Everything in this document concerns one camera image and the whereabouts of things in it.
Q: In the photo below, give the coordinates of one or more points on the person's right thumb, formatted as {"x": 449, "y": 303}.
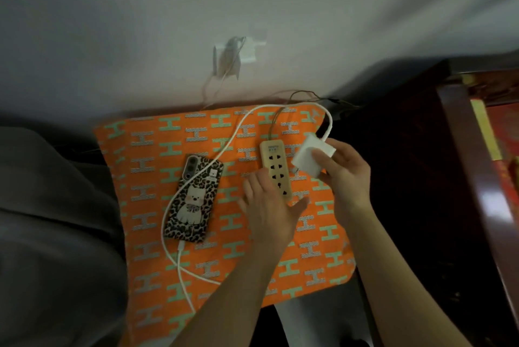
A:
{"x": 325, "y": 180}

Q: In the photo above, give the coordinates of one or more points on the person's right hand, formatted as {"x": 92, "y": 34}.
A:
{"x": 348, "y": 180}

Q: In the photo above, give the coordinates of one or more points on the person's left thumb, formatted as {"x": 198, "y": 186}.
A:
{"x": 300, "y": 206}

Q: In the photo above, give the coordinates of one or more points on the phone with leopard case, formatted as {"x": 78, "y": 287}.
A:
{"x": 194, "y": 200}

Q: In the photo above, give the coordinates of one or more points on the dark wooden cabinet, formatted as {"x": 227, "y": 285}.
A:
{"x": 413, "y": 156}

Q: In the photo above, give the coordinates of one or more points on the person's left hand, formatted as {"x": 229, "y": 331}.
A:
{"x": 271, "y": 217}

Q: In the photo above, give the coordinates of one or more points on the red and yellow box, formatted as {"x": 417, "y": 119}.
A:
{"x": 502, "y": 135}

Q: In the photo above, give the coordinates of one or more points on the grey blanket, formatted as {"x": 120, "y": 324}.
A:
{"x": 52, "y": 237}

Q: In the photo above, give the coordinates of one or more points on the white wall socket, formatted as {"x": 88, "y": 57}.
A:
{"x": 221, "y": 60}

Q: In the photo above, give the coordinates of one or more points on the white charger adapter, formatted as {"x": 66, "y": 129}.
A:
{"x": 312, "y": 156}

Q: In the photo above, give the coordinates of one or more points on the beige power strip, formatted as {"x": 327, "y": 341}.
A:
{"x": 276, "y": 168}

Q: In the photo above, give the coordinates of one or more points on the orange patterned cloth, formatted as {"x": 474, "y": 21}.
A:
{"x": 154, "y": 148}

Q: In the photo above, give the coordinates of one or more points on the person's right forearm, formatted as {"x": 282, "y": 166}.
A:
{"x": 393, "y": 277}

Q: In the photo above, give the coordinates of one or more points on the white wall plug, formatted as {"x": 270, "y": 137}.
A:
{"x": 248, "y": 50}

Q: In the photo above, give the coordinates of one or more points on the person's left forearm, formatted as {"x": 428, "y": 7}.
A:
{"x": 235, "y": 298}

